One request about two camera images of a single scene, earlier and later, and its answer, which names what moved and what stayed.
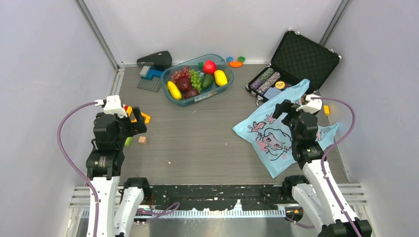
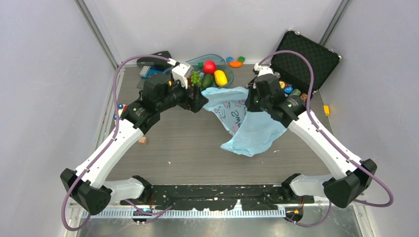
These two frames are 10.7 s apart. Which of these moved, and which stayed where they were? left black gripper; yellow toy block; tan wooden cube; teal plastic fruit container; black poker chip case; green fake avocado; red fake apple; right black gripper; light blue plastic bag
Moved: left black gripper; light blue plastic bag; right black gripper
Stayed: red fake apple; tan wooden cube; teal plastic fruit container; black poker chip case; yellow toy block; green fake avocado
